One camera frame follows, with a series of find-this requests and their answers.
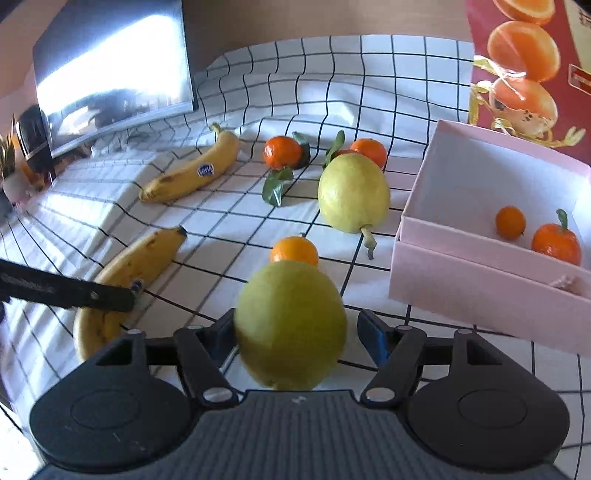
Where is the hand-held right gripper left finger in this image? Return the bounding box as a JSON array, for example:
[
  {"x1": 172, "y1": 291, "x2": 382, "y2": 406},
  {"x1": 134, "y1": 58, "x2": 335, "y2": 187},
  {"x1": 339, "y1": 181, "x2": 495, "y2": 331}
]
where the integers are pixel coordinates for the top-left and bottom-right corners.
[{"x1": 90, "y1": 308, "x2": 241, "y2": 408}]

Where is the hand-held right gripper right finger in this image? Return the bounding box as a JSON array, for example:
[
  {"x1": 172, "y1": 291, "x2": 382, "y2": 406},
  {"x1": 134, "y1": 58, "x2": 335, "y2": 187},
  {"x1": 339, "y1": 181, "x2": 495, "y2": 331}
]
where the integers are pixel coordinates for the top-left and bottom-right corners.
[{"x1": 358, "y1": 308, "x2": 504, "y2": 409}]

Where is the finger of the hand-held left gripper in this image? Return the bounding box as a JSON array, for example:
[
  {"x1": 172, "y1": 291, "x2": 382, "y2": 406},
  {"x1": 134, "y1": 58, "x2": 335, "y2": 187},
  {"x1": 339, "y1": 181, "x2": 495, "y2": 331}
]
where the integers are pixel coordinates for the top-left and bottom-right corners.
[{"x1": 0, "y1": 258, "x2": 137, "y2": 315}]

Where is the green apple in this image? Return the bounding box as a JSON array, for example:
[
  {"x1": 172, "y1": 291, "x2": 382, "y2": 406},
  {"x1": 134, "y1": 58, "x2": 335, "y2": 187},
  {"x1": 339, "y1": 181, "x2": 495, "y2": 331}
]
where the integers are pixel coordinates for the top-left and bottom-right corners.
[{"x1": 234, "y1": 261, "x2": 348, "y2": 392}]

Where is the brown-spotted yellow banana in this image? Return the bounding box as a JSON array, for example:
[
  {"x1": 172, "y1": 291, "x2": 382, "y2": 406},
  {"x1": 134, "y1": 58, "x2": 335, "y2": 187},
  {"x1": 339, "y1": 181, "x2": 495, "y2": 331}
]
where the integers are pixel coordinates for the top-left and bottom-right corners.
[{"x1": 73, "y1": 226, "x2": 188, "y2": 363}]

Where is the pink cardboard box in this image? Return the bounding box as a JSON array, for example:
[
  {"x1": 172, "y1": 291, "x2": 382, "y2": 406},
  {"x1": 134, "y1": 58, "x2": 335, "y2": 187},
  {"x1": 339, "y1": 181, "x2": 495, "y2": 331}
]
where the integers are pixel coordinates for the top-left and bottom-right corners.
[{"x1": 388, "y1": 119, "x2": 591, "y2": 356}]

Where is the leafless tangerine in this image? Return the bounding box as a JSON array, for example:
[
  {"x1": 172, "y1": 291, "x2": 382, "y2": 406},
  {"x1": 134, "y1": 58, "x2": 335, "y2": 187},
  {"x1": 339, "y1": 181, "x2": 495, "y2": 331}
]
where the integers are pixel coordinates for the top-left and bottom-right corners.
[{"x1": 270, "y1": 235, "x2": 319, "y2": 267}]

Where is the small tangerine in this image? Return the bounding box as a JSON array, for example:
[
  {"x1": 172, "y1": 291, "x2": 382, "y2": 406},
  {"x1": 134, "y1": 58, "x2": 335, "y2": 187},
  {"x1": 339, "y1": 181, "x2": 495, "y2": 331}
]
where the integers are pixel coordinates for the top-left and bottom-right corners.
[{"x1": 495, "y1": 205, "x2": 527, "y2": 241}]

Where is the tangerine with long leaf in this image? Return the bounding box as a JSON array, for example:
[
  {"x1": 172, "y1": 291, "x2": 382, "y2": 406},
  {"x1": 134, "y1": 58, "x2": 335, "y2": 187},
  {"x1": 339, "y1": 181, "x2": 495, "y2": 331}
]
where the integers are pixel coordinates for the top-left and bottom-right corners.
[{"x1": 323, "y1": 130, "x2": 387, "y2": 169}]

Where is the tangerine with dark leaves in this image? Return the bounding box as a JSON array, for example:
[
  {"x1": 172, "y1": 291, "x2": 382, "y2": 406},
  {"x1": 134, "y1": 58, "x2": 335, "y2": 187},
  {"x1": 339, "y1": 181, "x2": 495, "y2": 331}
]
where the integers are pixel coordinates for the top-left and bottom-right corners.
[{"x1": 263, "y1": 131, "x2": 311, "y2": 170}]

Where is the white black-grid tablecloth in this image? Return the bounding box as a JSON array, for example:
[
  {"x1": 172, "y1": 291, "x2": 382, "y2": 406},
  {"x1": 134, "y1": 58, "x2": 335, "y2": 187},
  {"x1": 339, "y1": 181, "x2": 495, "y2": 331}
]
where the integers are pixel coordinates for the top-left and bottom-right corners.
[{"x1": 0, "y1": 34, "x2": 591, "y2": 444}]

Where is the potted plant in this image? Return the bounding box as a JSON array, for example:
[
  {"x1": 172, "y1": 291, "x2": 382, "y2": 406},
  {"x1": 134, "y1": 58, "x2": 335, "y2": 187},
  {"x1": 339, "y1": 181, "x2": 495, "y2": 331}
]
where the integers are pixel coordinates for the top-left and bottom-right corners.
[{"x1": 0, "y1": 134, "x2": 35, "y2": 204}]

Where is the loose green leaf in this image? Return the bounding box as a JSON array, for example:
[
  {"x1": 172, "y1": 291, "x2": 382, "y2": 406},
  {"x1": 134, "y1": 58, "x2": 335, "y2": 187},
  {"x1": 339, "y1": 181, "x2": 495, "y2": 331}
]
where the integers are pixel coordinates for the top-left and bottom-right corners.
[{"x1": 262, "y1": 167, "x2": 295, "y2": 208}]

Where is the black speaker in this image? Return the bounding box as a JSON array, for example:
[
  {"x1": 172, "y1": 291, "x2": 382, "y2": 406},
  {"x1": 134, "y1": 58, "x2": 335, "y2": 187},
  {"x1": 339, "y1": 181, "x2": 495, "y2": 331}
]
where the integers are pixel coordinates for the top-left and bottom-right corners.
[{"x1": 16, "y1": 105, "x2": 57, "y2": 183}]

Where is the flat screen monitor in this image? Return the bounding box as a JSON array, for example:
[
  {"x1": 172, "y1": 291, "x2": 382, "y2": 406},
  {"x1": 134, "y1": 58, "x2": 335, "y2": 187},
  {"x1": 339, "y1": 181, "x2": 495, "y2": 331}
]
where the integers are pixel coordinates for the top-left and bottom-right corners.
[{"x1": 32, "y1": 0, "x2": 199, "y2": 160}]

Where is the red orange-print gift bag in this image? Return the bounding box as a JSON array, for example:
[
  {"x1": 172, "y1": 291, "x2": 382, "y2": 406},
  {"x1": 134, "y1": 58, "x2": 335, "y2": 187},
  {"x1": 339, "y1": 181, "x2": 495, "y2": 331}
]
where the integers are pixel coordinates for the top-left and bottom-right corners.
[{"x1": 465, "y1": 0, "x2": 591, "y2": 164}]

